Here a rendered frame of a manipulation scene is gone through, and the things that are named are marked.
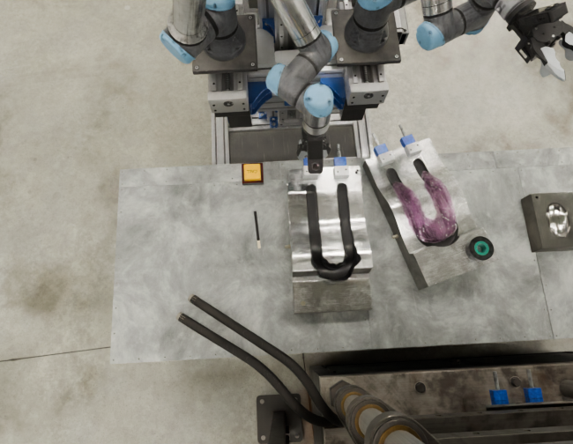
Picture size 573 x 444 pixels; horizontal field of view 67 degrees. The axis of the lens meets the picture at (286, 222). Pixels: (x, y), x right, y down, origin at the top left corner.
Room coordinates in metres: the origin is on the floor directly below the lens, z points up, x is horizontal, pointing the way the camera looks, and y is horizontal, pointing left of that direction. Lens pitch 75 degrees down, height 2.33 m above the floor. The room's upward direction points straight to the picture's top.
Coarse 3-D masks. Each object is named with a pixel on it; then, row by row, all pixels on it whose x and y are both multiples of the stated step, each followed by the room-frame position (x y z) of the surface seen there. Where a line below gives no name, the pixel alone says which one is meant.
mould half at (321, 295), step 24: (288, 192) 0.50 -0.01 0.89; (336, 192) 0.51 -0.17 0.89; (360, 192) 0.51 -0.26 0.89; (288, 216) 0.44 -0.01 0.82; (336, 216) 0.42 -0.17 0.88; (360, 216) 0.42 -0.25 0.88; (336, 240) 0.33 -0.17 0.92; (360, 240) 0.33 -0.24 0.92; (360, 264) 0.24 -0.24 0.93; (312, 288) 0.17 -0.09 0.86; (336, 288) 0.17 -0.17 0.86; (360, 288) 0.17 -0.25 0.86; (312, 312) 0.10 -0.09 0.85
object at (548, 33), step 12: (528, 0) 0.79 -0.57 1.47; (516, 12) 0.77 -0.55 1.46; (516, 24) 0.77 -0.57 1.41; (552, 24) 0.72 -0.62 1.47; (528, 36) 0.70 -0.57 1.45; (540, 36) 0.69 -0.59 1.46; (552, 36) 0.69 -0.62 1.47; (516, 48) 0.72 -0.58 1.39; (528, 48) 0.70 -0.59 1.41; (528, 60) 0.68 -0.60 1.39
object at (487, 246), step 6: (474, 240) 0.32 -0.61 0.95; (480, 240) 0.32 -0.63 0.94; (486, 240) 0.32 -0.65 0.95; (468, 246) 0.31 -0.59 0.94; (474, 246) 0.30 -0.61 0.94; (480, 246) 0.31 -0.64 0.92; (486, 246) 0.30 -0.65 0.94; (492, 246) 0.30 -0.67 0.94; (468, 252) 0.29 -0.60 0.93; (474, 252) 0.28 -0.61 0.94; (486, 252) 0.28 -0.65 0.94; (492, 252) 0.28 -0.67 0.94; (474, 258) 0.26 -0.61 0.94; (480, 258) 0.26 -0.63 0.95; (486, 258) 0.26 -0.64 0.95
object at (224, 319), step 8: (192, 296) 0.15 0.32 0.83; (200, 304) 0.12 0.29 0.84; (208, 304) 0.12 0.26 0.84; (208, 312) 0.09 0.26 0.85; (216, 312) 0.09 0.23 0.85; (224, 320) 0.07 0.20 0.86; (232, 320) 0.07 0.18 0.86; (232, 328) 0.04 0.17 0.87; (240, 328) 0.04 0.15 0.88; (248, 336) 0.02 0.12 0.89; (256, 336) 0.02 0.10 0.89; (256, 344) -0.01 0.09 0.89; (264, 344) -0.01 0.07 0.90; (272, 352) -0.03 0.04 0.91
